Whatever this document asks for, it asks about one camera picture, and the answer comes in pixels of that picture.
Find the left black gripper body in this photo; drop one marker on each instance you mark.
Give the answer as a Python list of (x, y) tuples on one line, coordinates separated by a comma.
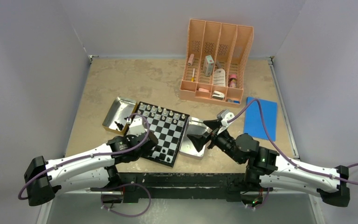
[(148, 152)]

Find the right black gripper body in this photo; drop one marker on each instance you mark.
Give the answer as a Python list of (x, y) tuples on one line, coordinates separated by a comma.
[(223, 142)]

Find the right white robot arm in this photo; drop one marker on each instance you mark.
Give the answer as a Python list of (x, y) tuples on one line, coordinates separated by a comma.
[(268, 168)]

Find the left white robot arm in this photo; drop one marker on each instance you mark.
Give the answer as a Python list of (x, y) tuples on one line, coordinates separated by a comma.
[(94, 169)]

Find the black white chess board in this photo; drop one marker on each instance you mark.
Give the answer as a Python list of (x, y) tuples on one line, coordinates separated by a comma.
[(167, 125)]

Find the metal tin with black pieces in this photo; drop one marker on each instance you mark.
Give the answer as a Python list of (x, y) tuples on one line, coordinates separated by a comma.
[(115, 120)]

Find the empty metal tin lid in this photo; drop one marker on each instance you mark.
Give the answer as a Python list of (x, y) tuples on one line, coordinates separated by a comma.
[(194, 126)]

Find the white stapler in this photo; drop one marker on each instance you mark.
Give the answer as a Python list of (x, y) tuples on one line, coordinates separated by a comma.
[(218, 95)]

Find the blue notebook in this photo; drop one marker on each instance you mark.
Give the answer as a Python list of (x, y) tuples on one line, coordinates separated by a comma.
[(253, 122)]

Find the pink eraser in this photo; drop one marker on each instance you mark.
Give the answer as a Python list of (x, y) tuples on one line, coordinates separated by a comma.
[(203, 90)]

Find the pink tape roll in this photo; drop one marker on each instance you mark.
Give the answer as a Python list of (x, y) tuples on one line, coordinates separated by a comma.
[(232, 80)]

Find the white striped bottle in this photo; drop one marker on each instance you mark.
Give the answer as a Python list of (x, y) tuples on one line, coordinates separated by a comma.
[(219, 77)]

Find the yellow white pen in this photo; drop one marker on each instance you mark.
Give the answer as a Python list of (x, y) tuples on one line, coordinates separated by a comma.
[(193, 75)]

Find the white green small box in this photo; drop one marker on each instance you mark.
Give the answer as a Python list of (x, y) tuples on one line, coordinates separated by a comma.
[(208, 65)]

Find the pink small tube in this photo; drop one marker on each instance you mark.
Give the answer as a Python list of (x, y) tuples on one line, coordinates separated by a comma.
[(190, 60)]

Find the peach plastic desk organizer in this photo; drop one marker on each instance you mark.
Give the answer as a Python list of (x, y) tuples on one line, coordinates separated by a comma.
[(229, 45)]

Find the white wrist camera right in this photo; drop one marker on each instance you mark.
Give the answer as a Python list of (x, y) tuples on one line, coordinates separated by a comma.
[(225, 116)]

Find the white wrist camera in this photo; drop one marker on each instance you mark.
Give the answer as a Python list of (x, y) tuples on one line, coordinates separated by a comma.
[(136, 127), (225, 116)]

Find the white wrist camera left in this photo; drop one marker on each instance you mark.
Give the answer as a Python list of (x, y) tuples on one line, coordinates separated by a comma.
[(136, 127)]

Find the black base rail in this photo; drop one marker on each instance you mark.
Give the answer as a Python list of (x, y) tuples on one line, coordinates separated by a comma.
[(228, 186)]

